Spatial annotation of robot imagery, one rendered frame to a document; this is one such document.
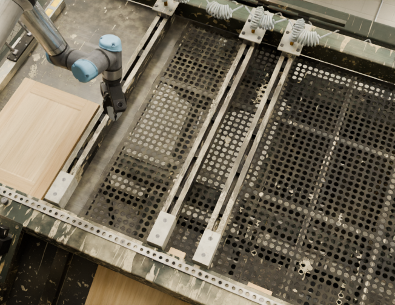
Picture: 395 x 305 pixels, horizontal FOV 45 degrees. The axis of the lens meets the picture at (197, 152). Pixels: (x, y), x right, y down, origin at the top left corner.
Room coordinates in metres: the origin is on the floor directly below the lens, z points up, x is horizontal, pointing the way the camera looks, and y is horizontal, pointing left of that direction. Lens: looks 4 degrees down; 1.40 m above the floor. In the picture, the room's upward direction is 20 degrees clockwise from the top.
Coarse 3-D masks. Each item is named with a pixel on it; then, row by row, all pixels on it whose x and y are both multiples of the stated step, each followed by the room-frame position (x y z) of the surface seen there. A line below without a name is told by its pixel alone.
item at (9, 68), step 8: (56, 8) 2.34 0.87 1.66; (48, 16) 2.31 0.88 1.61; (56, 16) 2.36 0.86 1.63; (32, 48) 2.25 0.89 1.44; (24, 56) 2.21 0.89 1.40; (8, 64) 2.16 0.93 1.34; (16, 64) 2.17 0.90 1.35; (0, 72) 2.13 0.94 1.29; (8, 72) 2.13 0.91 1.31; (0, 80) 2.11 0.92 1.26; (8, 80) 2.15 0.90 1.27; (0, 88) 2.11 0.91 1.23
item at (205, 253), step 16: (304, 16) 2.07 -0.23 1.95; (288, 32) 2.19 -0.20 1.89; (288, 48) 2.15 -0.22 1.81; (288, 64) 2.15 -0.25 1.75; (272, 80) 2.10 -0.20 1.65; (272, 96) 2.06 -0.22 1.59; (256, 112) 2.01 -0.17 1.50; (272, 112) 2.06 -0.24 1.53; (256, 128) 1.98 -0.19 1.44; (256, 144) 1.93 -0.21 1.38; (240, 160) 1.89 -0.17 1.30; (240, 176) 1.85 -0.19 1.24; (224, 192) 1.82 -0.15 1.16; (224, 208) 1.79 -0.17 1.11; (208, 224) 1.75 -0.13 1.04; (224, 224) 1.75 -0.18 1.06; (208, 240) 1.72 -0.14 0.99; (208, 256) 1.68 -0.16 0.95
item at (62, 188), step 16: (160, 0) 2.29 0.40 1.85; (160, 16) 2.28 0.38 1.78; (160, 32) 2.23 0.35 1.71; (144, 48) 2.22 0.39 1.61; (128, 64) 2.13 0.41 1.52; (144, 64) 2.17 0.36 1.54; (128, 80) 2.08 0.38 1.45; (128, 96) 2.12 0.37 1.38; (96, 128) 1.99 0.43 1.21; (80, 144) 1.91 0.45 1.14; (96, 144) 1.95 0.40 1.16; (80, 160) 1.88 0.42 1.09; (64, 176) 1.84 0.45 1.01; (80, 176) 1.89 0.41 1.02; (48, 192) 1.80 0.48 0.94; (64, 192) 1.80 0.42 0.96
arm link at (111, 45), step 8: (104, 40) 1.63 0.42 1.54; (112, 40) 1.63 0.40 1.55; (120, 40) 1.65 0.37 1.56; (96, 48) 1.63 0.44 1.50; (104, 48) 1.62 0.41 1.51; (112, 48) 1.62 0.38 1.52; (120, 48) 1.65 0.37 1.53; (112, 56) 1.63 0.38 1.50; (120, 56) 1.67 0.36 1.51; (112, 64) 1.65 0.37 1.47; (120, 64) 1.69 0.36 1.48
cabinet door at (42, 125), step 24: (24, 96) 2.09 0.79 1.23; (48, 96) 2.10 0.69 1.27; (72, 96) 2.10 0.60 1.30; (0, 120) 2.03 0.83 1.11; (24, 120) 2.03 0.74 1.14; (48, 120) 2.03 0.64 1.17; (72, 120) 2.04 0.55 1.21; (0, 144) 1.97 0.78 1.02; (24, 144) 1.97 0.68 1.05; (48, 144) 1.97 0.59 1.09; (72, 144) 1.97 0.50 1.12; (0, 168) 1.91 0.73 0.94; (24, 168) 1.91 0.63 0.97; (48, 168) 1.91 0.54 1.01; (24, 192) 1.86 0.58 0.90
